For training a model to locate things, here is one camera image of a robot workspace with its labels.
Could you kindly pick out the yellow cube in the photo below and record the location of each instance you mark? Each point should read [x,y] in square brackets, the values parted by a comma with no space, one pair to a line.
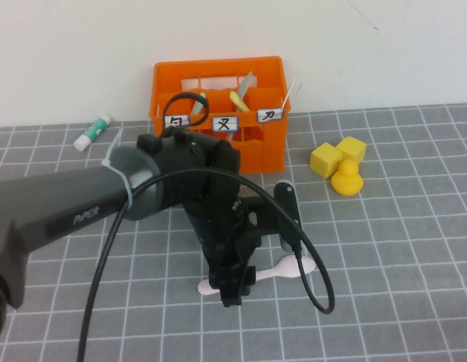
[353,149]
[325,160]

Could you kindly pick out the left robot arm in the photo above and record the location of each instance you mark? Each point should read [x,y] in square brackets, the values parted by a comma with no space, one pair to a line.
[67,196]

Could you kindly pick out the yellow rubber duck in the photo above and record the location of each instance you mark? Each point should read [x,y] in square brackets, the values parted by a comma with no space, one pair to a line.
[347,181]

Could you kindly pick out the pink plastic spoon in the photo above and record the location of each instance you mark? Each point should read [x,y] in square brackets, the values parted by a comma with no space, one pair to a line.
[282,268]

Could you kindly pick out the white and green glue stick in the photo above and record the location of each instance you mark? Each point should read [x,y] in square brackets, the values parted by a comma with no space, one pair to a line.
[93,132]

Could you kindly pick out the grey blue plastic fork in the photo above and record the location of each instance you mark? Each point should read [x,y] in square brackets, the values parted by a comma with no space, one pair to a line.
[246,84]

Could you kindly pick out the grey grid tablecloth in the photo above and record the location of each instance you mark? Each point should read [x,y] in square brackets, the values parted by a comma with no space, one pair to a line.
[369,301]

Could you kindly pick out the yellow plastic utensil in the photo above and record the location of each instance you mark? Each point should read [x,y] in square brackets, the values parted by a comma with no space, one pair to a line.
[237,100]

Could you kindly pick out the paper label reading knife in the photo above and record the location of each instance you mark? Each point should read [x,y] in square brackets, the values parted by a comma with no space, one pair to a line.
[271,115]

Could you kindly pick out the orange plastic cutlery crate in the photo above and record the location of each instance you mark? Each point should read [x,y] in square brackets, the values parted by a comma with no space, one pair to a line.
[271,151]

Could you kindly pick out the paper label reading fork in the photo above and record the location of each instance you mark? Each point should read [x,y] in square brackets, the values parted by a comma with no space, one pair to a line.
[225,123]

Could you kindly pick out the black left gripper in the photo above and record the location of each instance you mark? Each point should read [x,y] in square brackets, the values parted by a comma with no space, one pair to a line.
[225,241]

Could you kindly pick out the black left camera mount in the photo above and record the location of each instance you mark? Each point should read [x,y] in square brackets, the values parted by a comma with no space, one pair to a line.
[267,218]

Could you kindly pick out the white zip tie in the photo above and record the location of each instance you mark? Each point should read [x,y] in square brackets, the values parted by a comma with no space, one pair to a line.
[121,177]

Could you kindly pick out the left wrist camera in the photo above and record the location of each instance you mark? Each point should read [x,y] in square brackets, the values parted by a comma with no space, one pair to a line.
[287,211]

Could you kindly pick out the light green plastic utensil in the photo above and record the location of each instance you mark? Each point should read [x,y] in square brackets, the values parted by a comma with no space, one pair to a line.
[198,107]

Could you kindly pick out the thin white plastic knife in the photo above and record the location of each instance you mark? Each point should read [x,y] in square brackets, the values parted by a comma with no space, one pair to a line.
[288,92]

